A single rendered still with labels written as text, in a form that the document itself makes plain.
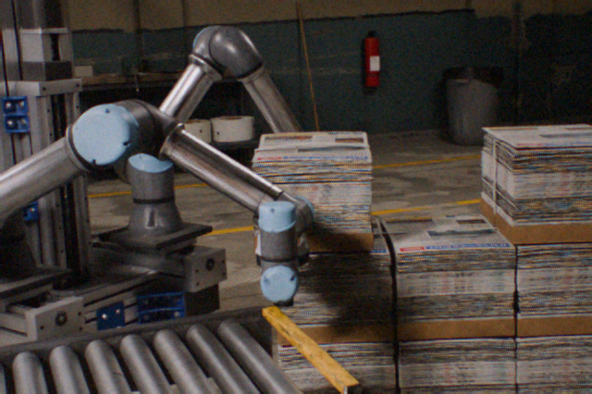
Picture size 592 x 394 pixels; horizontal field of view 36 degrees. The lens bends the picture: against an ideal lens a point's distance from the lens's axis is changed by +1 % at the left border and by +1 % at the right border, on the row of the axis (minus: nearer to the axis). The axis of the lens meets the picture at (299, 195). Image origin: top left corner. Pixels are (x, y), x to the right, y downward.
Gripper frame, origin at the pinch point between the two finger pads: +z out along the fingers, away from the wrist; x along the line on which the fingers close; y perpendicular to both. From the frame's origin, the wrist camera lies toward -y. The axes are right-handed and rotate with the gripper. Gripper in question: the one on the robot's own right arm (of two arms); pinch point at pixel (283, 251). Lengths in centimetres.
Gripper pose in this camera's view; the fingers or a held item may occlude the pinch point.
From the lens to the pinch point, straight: 214.7
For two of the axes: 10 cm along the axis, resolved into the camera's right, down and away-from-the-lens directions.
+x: -10.0, 0.3, 0.1
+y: -0.3, -9.8, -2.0
